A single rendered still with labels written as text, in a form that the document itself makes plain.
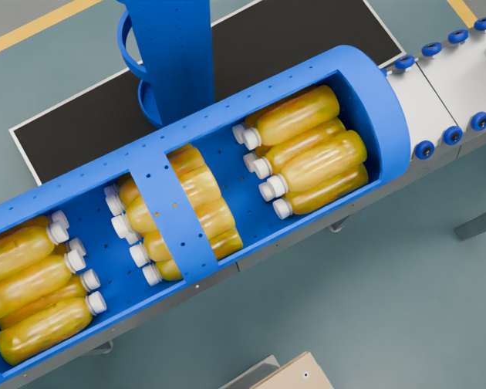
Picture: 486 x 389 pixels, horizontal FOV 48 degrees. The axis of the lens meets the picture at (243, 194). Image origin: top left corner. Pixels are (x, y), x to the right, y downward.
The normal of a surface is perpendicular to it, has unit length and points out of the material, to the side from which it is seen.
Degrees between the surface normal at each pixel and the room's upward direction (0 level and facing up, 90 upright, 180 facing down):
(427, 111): 0
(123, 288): 33
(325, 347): 0
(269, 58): 0
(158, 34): 89
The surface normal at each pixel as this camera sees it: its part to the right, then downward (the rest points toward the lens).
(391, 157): 0.40, 0.54
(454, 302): 0.03, -0.25
